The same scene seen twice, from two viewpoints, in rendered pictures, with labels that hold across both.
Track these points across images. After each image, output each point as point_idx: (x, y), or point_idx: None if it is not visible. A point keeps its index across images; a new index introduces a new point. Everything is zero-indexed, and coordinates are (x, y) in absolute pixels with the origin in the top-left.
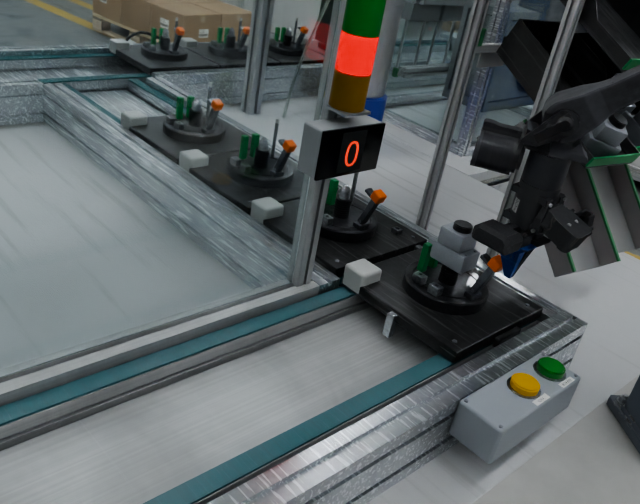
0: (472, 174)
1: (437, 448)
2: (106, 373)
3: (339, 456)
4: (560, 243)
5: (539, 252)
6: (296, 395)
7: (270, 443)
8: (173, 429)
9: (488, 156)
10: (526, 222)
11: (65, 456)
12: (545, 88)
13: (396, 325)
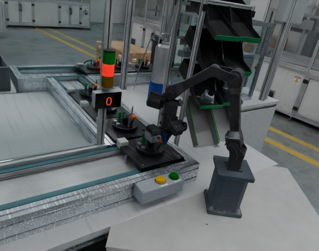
0: None
1: (129, 199)
2: (22, 166)
3: (82, 194)
4: (173, 132)
5: None
6: (84, 178)
7: (64, 189)
8: (39, 184)
9: (150, 103)
10: (164, 125)
11: (2, 188)
12: None
13: None
